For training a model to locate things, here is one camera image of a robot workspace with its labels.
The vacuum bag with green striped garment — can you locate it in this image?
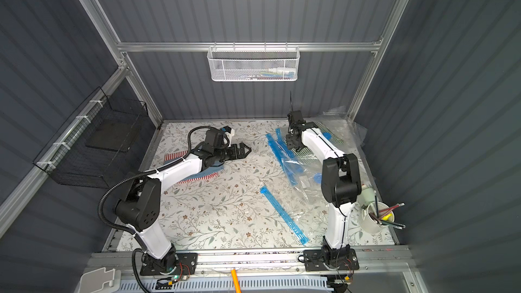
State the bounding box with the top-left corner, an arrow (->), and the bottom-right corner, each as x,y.
307,106 -> 368,158

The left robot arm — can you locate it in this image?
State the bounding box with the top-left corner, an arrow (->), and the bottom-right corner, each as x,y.
115,126 -> 252,260

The vacuum bag with blue garment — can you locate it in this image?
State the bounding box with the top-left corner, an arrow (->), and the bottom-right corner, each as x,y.
265,128 -> 323,203

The black wire wall basket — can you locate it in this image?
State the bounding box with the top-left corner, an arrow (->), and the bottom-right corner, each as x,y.
33,89 -> 155,189

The white plastic holder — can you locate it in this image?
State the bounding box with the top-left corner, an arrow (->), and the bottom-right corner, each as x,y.
75,267 -> 122,293

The red white striped tank top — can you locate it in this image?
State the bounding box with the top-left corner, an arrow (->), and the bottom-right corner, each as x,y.
161,159 -> 204,186

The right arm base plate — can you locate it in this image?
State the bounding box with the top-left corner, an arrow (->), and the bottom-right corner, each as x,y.
297,246 -> 360,272

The clear blue-zip vacuum bag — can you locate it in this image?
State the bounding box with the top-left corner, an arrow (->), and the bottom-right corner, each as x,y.
260,186 -> 327,247

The orange pencil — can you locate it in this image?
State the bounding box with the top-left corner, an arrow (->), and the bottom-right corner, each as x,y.
231,269 -> 242,293

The white pen cup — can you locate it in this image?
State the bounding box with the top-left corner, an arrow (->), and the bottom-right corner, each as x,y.
359,202 -> 395,235

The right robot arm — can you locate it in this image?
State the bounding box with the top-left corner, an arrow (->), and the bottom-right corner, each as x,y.
286,111 -> 362,254

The white wire wall basket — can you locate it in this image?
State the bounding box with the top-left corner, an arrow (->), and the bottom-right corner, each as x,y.
207,47 -> 301,82

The black corrugated cable conduit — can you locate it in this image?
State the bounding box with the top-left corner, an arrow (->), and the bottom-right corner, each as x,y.
97,168 -> 172,293

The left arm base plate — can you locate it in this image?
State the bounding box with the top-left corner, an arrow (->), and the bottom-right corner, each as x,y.
139,253 -> 199,276

